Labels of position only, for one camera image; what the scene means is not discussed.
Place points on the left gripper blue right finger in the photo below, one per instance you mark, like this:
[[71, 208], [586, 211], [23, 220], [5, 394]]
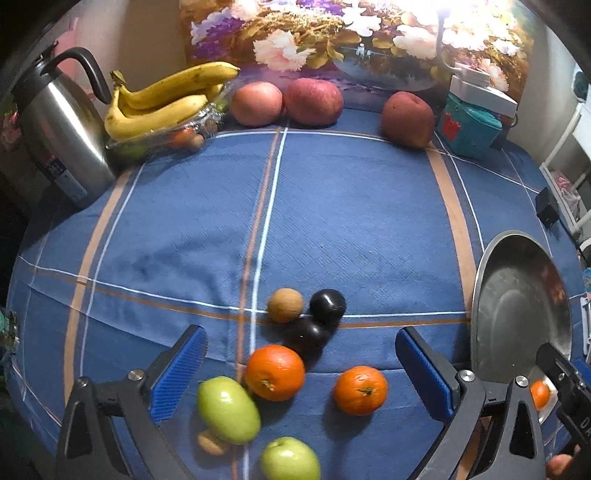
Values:
[[432, 375]]

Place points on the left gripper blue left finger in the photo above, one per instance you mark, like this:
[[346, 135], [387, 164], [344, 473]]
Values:
[[171, 372]]

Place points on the large green jujube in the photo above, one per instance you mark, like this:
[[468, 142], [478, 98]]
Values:
[[228, 411]]

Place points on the brown longan front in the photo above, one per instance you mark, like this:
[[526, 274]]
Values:
[[212, 444]]

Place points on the brown longan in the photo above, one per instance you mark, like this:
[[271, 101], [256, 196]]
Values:
[[212, 444], [285, 305]]

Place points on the large orange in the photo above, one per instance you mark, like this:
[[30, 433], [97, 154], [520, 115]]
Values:
[[274, 373]]

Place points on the dark plum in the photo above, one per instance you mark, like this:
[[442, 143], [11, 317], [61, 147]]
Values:
[[327, 306], [306, 337]]

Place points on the person's hand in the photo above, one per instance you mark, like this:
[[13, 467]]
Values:
[[558, 465]]

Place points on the stainless steel basin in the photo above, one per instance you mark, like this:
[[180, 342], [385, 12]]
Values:
[[519, 303]]

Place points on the blue plaid tablecloth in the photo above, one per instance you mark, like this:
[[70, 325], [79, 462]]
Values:
[[207, 238]]

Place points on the black power adapter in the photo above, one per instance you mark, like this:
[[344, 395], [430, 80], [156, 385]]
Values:
[[547, 209]]

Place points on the white shelf rack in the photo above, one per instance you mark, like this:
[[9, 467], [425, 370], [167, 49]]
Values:
[[567, 171]]

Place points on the clear plastic fruit tray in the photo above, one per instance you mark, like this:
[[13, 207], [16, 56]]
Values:
[[191, 135]]

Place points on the lower yellow banana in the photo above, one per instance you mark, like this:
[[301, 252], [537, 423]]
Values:
[[120, 128]]

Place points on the yellow banana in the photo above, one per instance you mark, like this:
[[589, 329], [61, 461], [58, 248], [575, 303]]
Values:
[[186, 82], [120, 128]]

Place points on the dark red apple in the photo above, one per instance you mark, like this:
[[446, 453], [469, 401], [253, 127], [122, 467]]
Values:
[[408, 121]]

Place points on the teal plastic box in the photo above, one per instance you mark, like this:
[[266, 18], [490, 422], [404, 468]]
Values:
[[468, 130]]

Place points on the stainless steel thermos jug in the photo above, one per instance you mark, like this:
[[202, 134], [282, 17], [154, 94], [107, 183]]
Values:
[[61, 127]]

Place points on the pale red apple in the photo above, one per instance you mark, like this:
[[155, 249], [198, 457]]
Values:
[[257, 104]]

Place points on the upper yellow banana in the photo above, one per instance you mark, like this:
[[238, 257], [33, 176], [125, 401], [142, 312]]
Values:
[[186, 82]]

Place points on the middle red apple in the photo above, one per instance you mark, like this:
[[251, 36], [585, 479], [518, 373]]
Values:
[[312, 102]]

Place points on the flower painting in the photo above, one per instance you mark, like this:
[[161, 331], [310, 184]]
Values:
[[371, 45]]

